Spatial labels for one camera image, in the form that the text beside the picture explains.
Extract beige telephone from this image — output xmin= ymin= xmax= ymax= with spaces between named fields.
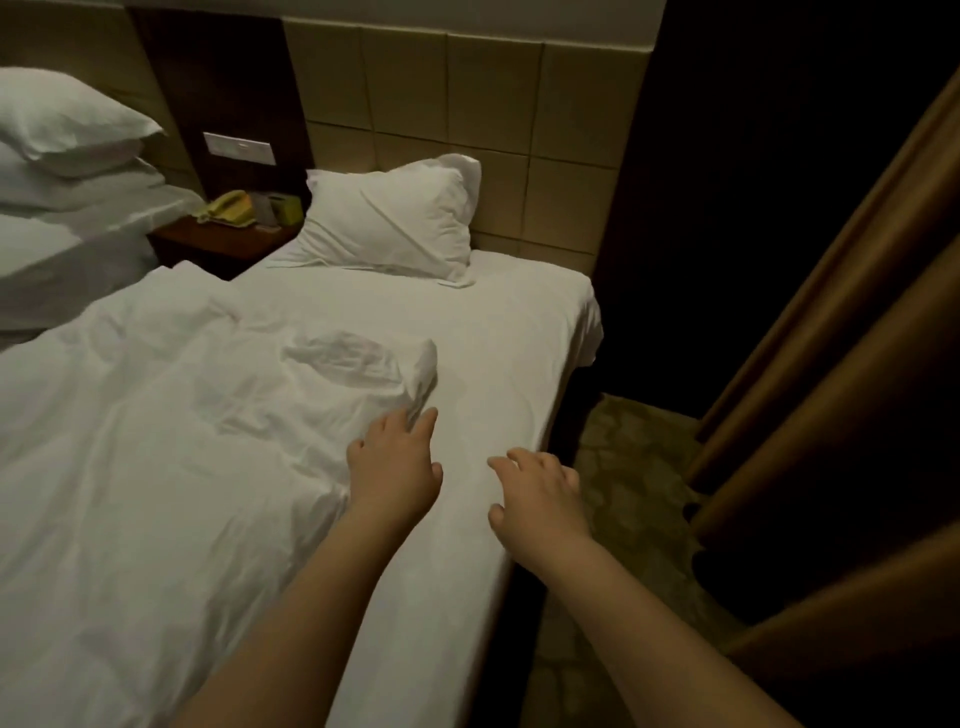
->
xmin=196 ymin=187 xmax=269 ymax=230

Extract white duvet cover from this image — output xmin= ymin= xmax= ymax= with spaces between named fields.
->
xmin=0 ymin=66 xmax=167 ymax=179

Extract person's left forearm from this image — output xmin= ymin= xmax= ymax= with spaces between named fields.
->
xmin=172 ymin=517 xmax=422 ymax=728

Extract white duvet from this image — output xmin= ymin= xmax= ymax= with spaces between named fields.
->
xmin=0 ymin=262 xmax=440 ymax=728

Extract person's left hand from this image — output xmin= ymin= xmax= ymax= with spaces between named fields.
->
xmin=346 ymin=405 xmax=447 ymax=539

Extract person's right hand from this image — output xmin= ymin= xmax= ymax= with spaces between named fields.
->
xmin=486 ymin=447 xmax=599 ymax=575

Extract white wall switch panel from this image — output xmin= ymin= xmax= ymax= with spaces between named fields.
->
xmin=202 ymin=130 xmax=281 ymax=167

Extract white pillow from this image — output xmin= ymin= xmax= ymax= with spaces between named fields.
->
xmin=267 ymin=153 xmax=485 ymax=288
xmin=0 ymin=142 xmax=170 ymax=215

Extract dark wooden nightstand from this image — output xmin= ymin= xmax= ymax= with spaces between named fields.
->
xmin=150 ymin=214 xmax=302 ymax=282

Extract white bed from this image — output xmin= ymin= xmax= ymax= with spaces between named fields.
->
xmin=225 ymin=247 xmax=605 ymax=728
xmin=0 ymin=183 xmax=209 ymax=350

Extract dark tissue box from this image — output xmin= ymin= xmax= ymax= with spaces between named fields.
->
xmin=267 ymin=192 xmax=308 ymax=230

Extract brown curtain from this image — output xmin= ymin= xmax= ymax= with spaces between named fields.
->
xmin=682 ymin=75 xmax=960 ymax=707

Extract tan padded headboard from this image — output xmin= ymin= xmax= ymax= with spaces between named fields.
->
xmin=282 ymin=15 xmax=654 ymax=279
xmin=0 ymin=0 xmax=204 ymax=194

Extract person's right forearm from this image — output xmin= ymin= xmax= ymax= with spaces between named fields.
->
xmin=540 ymin=547 xmax=804 ymax=728

